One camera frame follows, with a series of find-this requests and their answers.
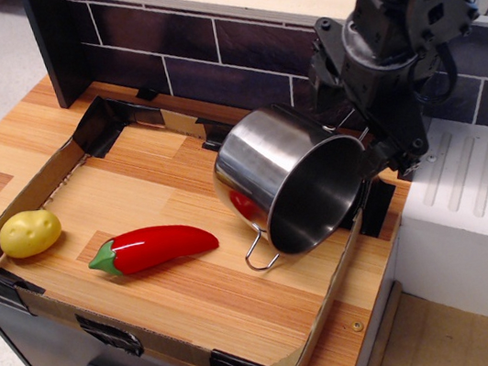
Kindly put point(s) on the dark grey shelf frame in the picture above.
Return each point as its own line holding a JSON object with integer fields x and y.
{"x": 52, "y": 23}

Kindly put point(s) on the stainless steel pot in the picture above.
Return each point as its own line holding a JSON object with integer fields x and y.
{"x": 289, "y": 178}

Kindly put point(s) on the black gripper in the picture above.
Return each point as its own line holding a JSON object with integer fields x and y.
{"x": 343, "y": 68}

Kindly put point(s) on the red toy chili pepper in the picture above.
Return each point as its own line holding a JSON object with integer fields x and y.
{"x": 141, "y": 249}

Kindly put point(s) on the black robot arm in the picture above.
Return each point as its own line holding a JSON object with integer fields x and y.
{"x": 390, "y": 59}

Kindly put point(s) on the cardboard fence with black tape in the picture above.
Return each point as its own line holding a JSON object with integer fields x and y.
{"x": 119, "y": 172}

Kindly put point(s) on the yellow toy potato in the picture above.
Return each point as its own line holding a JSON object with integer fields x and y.
{"x": 29, "y": 233}

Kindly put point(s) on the white toy sink drainboard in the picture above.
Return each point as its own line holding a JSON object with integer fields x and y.
{"x": 442, "y": 252}

